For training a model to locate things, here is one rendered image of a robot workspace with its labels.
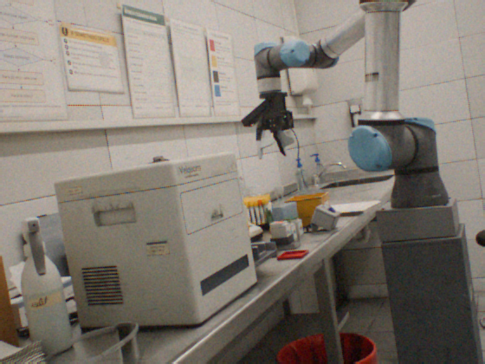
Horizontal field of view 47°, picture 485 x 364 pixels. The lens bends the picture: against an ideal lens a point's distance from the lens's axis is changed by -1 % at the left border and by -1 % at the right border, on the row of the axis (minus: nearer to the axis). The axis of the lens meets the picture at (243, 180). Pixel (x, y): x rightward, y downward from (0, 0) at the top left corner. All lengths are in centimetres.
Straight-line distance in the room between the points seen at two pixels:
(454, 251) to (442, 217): 9
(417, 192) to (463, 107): 243
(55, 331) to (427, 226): 93
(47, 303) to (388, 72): 92
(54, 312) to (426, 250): 91
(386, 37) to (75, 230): 83
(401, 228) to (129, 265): 75
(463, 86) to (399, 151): 250
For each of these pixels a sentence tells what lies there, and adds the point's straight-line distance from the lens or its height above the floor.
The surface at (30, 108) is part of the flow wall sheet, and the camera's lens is 168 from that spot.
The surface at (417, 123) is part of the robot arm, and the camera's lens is 152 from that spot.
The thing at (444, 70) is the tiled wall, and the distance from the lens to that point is 393.
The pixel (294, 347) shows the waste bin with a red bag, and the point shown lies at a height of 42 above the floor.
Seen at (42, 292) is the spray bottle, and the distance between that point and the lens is 105.
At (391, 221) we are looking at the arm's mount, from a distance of 152.
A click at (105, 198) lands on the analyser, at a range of 108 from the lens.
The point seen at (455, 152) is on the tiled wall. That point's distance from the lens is 393.
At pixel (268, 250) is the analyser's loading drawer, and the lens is 142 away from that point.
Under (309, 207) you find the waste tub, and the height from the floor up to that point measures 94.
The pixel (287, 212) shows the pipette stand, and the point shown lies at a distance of 184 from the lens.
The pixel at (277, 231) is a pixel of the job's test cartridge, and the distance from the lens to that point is 162.
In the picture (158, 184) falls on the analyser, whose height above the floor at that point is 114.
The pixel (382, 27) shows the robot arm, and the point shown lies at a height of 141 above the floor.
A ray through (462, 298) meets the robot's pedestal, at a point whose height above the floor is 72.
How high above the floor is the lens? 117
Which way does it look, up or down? 3 degrees down
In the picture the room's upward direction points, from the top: 9 degrees counter-clockwise
